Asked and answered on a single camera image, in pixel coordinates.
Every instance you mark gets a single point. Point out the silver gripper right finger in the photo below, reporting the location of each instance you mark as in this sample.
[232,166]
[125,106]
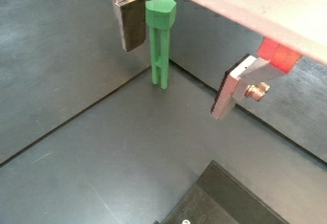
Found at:
[245,81]

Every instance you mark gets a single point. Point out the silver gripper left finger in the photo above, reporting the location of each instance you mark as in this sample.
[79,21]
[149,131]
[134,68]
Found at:
[130,12]

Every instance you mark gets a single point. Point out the green three prong peg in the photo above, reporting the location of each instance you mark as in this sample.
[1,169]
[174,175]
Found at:
[161,14]

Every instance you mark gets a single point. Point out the black board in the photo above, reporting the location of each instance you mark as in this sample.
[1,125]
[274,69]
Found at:
[220,200]

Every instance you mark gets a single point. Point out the red block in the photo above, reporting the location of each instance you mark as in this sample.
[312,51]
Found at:
[281,56]

